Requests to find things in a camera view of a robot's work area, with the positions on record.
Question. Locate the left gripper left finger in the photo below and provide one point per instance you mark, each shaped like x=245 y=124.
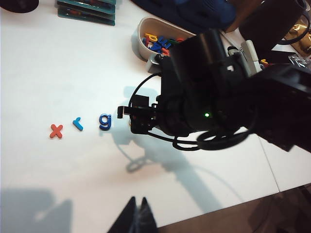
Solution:
x=126 y=218

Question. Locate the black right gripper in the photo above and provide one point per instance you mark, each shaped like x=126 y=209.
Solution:
x=155 y=116

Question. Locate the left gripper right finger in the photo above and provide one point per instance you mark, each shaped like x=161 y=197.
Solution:
x=147 y=218

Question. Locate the blue letter g magnet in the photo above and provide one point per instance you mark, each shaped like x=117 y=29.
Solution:
x=109 y=120

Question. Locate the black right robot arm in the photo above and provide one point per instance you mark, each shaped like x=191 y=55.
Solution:
x=218 y=72

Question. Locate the light blue letter r magnet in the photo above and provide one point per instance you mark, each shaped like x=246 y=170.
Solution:
x=78 y=124

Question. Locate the orange letter x magnet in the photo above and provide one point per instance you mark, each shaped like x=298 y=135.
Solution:
x=56 y=131

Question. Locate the red letter magnet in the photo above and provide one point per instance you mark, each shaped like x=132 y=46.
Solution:
x=166 y=51

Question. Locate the blue letter m magnet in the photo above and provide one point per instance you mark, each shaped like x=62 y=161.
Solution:
x=163 y=43

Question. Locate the yellow letter p magnet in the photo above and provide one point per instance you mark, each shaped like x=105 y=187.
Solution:
x=151 y=37

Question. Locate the green letter magnet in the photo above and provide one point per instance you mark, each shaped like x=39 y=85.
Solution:
x=174 y=41

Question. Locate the beige oval container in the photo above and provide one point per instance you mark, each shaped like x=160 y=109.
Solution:
x=143 y=46

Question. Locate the white plug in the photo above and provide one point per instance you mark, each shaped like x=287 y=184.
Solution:
x=250 y=53

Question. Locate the black mesh pen holder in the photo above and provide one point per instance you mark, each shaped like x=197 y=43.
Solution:
x=17 y=4

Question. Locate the large black cylinder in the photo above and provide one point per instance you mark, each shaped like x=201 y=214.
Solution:
x=267 y=19

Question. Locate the clear plastic bag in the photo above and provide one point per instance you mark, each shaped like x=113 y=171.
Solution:
x=300 y=60

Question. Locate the gold foil package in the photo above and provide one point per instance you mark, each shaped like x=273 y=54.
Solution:
x=300 y=34

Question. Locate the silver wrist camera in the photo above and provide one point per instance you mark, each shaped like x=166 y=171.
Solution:
x=154 y=64

